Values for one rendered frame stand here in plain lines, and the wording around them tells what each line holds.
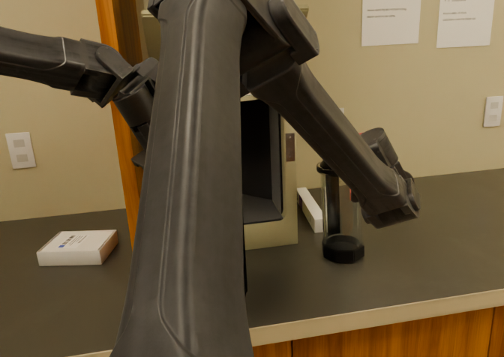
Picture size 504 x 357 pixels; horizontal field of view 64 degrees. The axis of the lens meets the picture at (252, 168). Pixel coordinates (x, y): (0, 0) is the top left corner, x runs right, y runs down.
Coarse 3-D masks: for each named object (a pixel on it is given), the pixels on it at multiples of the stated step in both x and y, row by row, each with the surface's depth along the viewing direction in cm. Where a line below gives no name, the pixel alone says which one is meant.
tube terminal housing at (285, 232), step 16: (144, 0) 83; (288, 128) 96; (288, 176) 100; (288, 192) 101; (288, 208) 102; (256, 224) 102; (272, 224) 102; (288, 224) 103; (256, 240) 103; (272, 240) 104; (288, 240) 104
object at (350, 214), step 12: (324, 168) 90; (324, 180) 92; (336, 180) 90; (324, 192) 93; (336, 192) 90; (348, 192) 90; (324, 204) 94; (336, 204) 91; (348, 204) 91; (324, 216) 95; (336, 216) 92; (348, 216) 91; (360, 216) 93; (324, 228) 96; (336, 228) 93; (348, 228) 92; (360, 228) 94; (324, 240) 97; (336, 240) 93; (348, 240) 93; (360, 240) 95
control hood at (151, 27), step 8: (304, 8) 78; (144, 16) 74; (152, 16) 74; (144, 24) 75; (152, 24) 76; (144, 32) 77; (152, 32) 77; (152, 40) 79; (152, 48) 81; (152, 56) 83
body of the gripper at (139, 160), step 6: (138, 126) 64; (144, 126) 64; (138, 132) 64; (144, 132) 64; (138, 138) 65; (144, 138) 65; (144, 144) 66; (144, 150) 67; (138, 156) 69; (144, 156) 68; (138, 162) 66; (144, 162) 65
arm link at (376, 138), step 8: (376, 128) 69; (368, 136) 68; (376, 136) 66; (384, 136) 66; (368, 144) 66; (376, 144) 64; (384, 144) 66; (376, 152) 65; (384, 152) 66; (392, 152) 67; (384, 160) 65; (392, 160) 67; (392, 168) 65; (408, 184) 64; (408, 192) 63; (416, 192) 65; (416, 200) 63; (416, 208) 62
